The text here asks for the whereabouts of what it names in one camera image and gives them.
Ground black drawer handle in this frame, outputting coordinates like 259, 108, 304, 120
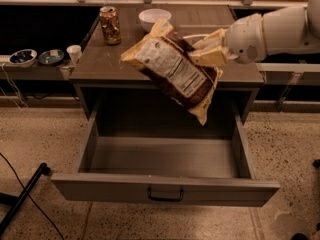
147, 187, 184, 203

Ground blue patterned bowl left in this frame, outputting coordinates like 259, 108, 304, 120
9, 49, 37, 67

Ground dark blue plate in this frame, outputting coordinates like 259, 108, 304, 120
38, 49, 64, 66

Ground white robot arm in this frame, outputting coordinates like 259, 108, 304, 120
189, 0, 320, 66

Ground black stand leg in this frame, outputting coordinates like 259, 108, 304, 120
0, 163, 50, 236

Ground patterned drink can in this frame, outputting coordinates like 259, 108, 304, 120
99, 6, 121, 45

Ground open grey top drawer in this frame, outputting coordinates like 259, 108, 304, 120
52, 97, 280, 207

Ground white bowl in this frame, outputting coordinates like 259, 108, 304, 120
139, 8, 171, 32

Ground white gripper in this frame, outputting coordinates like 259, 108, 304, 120
188, 14, 266, 67

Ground white cable on left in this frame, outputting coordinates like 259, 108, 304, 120
0, 63, 28, 110

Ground low grey side shelf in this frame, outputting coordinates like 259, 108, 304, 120
0, 60, 75, 81

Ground brown chip bag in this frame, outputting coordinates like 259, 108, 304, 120
121, 19, 222, 125

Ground small white paper cup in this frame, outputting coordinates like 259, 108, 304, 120
67, 45, 82, 64

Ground black floor cable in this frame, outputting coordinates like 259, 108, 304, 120
0, 153, 65, 240

